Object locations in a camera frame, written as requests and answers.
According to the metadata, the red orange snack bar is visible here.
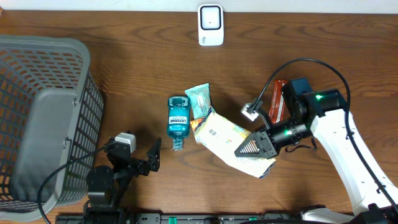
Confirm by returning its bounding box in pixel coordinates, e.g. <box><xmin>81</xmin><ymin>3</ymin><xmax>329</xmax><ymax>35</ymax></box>
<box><xmin>269</xmin><ymin>80</ymin><xmax>287</xmax><ymax>124</ymax></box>

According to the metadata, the yellow snack bag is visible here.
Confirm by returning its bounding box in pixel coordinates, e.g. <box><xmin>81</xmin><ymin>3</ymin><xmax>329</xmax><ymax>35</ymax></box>
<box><xmin>193</xmin><ymin>112</ymin><xmax>276</xmax><ymax>179</ymax></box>

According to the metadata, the small orange snack packet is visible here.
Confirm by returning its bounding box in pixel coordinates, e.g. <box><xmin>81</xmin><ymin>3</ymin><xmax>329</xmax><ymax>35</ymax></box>
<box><xmin>190</xmin><ymin>117</ymin><xmax>206</xmax><ymax>132</ymax></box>

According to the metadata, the teal mouthwash bottle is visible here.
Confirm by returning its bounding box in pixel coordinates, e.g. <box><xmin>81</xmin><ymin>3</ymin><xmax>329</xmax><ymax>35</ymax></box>
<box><xmin>167</xmin><ymin>96</ymin><xmax>190</xmax><ymax>151</ymax></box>

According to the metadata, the pale teal snack packet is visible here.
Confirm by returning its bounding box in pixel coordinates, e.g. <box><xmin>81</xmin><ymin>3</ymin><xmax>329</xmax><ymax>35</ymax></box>
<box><xmin>185</xmin><ymin>83</ymin><xmax>213</xmax><ymax>119</ymax></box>

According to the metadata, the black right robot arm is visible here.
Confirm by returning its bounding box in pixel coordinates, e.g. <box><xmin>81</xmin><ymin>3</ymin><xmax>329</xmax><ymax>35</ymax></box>
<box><xmin>234</xmin><ymin>78</ymin><xmax>397</xmax><ymax>223</ymax></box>

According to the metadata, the white barcode scanner box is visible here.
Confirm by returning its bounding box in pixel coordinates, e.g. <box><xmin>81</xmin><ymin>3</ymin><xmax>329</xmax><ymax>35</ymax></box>
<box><xmin>197</xmin><ymin>4</ymin><xmax>224</xmax><ymax>47</ymax></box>

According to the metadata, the grey plastic lattice basket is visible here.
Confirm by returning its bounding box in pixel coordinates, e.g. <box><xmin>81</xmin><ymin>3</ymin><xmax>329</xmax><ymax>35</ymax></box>
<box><xmin>1</xmin><ymin>35</ymin><xmax>104</xmax><ymax>222</ymax></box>

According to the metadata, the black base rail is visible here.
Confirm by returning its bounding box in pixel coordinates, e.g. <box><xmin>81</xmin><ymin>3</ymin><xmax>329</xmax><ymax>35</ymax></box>
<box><xmin>55</xmin><ymin>213</ymin><xmax>299</xmax><ymax>224</ymax></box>

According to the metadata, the black right camera cable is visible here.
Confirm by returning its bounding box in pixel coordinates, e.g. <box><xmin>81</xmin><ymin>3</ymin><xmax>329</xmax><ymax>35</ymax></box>
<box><xmin>253</xmin><ymin>57</ymin><xmax>398</xmax><ymax>209</ymax></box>

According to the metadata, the black camera cable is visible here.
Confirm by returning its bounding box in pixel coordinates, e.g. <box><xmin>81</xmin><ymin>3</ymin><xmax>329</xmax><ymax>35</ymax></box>
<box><xmin>37</xmin><ymin>146</ymin><xmax>108</xmax><ymax>224</ymax></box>
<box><xmin>253</xmin><ymin>57</ymin><xmax>398</xmax><ymax>209</ymax></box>

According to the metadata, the black left camera cable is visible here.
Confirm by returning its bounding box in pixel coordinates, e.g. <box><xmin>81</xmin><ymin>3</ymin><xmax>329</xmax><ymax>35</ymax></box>
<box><xmin>37</xmin><ymin>146</ymin><xmax>108</xmax><ymax>224</ymax></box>

